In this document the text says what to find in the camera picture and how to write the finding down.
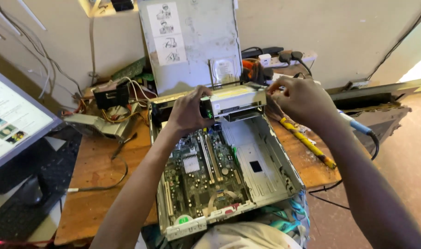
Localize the person's right hand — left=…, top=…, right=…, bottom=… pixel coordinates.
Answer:
left=267, top=76, right=340, bottom=129

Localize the person's left hand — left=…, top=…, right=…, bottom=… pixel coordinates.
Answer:
left=167, top=85, right=215, bottom=135

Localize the beige optical disc drive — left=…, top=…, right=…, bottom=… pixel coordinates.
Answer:
left=200, top=84, right=267, bottom=120

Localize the orange and black tool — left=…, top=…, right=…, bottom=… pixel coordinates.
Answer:
left=242, top=59, right=274, bottom=83

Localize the silver hard disk drive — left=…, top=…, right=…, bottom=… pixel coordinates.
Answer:
left=211, top=57, right=239, bottom=87

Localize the white power strip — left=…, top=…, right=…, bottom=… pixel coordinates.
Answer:
left=258, top=50, right=318, bottom=68

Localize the black power plug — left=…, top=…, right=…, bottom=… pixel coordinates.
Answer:
left=279, top=51, right=304, bottom=65

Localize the grey computer case side panel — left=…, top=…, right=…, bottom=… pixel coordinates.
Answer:
left=138, top=0, right=243, bottom=96

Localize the open grey computer case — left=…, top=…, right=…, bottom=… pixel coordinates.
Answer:
left=149, top=91, right=306, bottom=241

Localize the green computer motherboard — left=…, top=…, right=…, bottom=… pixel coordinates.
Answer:
left=161, top=126, right=251, bottom=222

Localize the green circuit board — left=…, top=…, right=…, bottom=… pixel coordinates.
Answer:
left=112, top=57, right=147, bottom=81

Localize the broken wooden board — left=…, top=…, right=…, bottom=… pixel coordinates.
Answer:
left=326, top=81, right=412, bottom=153

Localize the grey power supply unit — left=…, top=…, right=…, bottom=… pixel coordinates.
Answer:
left=63, top=112, right=138, bottom=142

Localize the person's patterned clothing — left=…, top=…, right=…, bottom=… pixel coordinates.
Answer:
left=141, top=190, right=311, bottom=249

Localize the computer monitor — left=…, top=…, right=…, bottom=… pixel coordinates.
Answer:
left=0, top=64, right=63, bottom=175

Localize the black computer mouse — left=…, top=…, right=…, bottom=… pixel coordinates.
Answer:
left=15, top=175, right=45, bottom=207

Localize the black keyboard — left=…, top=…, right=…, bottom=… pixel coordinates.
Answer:
left=0, top=133, right=82, bottom=243

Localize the blue handled soldering iron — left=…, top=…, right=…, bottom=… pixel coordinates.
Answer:
left=337, top=110, right=374, bottom=136

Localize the black drive bay bracket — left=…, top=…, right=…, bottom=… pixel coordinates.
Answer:
left=93, top=83, right=130, bottom=110

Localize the black cable with white tip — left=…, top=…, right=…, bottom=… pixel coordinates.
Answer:
left=67, top=156, right=129, bottom=193

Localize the bundle of wall cables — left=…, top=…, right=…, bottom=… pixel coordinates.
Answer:
left=0, top=0, right=84, bottom=101

